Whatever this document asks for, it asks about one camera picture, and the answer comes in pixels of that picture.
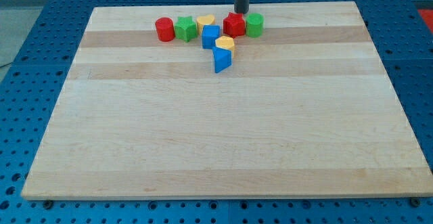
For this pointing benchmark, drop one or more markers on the red star block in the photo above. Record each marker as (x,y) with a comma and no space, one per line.
(234,25)

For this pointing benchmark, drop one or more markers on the green star block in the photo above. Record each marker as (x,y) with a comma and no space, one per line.
(185,29)

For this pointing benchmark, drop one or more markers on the blue cube block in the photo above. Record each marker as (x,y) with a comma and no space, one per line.
(210,33)

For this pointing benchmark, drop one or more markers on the green cylinder block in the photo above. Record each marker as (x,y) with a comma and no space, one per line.
(254,25)

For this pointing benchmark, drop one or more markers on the red cylinder block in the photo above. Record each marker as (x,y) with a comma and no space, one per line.
(165,29)

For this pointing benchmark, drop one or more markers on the blue wedge block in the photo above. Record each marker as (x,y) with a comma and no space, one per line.
(222,59)

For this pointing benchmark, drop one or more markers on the yellow heart block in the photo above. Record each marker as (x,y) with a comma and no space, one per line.
(201,21)

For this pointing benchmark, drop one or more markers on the light wooden board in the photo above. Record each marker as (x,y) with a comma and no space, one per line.
(307,110)

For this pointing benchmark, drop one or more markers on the yellow hexagon block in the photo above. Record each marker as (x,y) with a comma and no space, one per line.
(226,42)

